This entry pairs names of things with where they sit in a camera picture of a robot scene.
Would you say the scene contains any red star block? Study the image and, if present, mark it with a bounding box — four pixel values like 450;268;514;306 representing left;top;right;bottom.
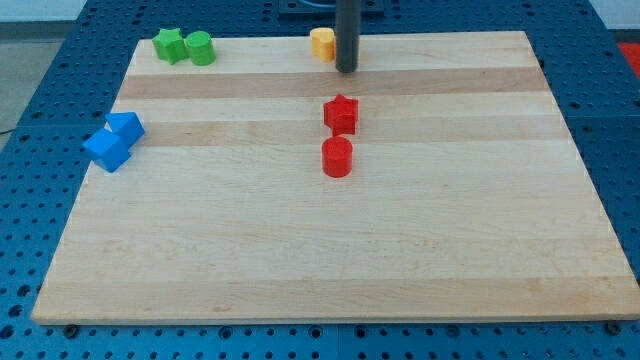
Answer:
323;94;359;136

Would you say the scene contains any green star block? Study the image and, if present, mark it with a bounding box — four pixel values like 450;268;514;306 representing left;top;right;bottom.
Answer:
152;28;189;65

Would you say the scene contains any red cylinder block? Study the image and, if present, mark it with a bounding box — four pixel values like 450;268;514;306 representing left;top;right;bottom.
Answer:
321;136;353;178

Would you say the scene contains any yellow heart block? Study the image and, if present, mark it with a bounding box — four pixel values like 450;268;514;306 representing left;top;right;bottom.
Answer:
309;27;335;62

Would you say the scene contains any light wooden board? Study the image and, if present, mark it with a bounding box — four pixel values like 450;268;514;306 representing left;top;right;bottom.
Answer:
32;31;639;325

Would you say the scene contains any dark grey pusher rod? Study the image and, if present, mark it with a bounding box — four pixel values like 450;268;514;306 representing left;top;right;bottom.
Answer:
335;0;361;73

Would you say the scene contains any green cylinder block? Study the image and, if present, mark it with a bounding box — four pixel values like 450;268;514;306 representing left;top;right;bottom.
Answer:
185;30;216;66

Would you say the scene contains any blue triangle block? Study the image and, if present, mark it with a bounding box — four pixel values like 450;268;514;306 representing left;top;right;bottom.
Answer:
105;112;145;148

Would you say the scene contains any blue cube block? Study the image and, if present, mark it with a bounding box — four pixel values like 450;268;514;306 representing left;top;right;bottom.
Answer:
83;128;131;173

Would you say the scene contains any red object at right edge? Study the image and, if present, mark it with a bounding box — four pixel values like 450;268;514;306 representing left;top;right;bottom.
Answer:
618;42;640;78

